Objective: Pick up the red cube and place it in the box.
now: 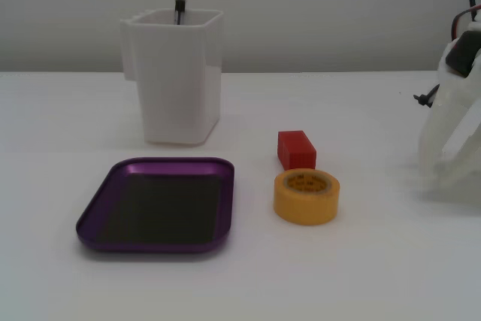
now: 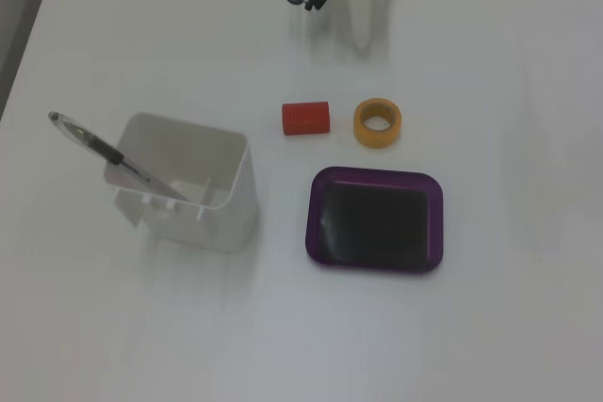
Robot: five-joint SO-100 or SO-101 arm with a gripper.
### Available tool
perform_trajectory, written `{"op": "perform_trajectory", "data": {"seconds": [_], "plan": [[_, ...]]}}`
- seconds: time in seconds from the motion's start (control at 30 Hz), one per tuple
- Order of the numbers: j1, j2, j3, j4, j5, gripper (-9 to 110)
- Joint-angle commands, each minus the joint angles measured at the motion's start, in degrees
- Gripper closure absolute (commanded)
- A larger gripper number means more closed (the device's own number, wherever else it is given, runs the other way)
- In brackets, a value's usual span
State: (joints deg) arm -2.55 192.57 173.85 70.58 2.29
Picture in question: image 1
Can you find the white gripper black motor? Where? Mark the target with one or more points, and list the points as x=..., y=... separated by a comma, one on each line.
x=449, y=110

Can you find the red cube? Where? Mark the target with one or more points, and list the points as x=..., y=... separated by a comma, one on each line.
x=297, y=150

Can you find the white plastic box container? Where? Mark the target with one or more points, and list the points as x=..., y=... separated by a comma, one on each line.
x=176, y=80

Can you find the yellow tape roll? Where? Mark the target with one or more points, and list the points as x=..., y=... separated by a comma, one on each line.
x=306, y=200

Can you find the purple metal tray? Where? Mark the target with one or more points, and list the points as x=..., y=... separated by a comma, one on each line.
x=161, y=204

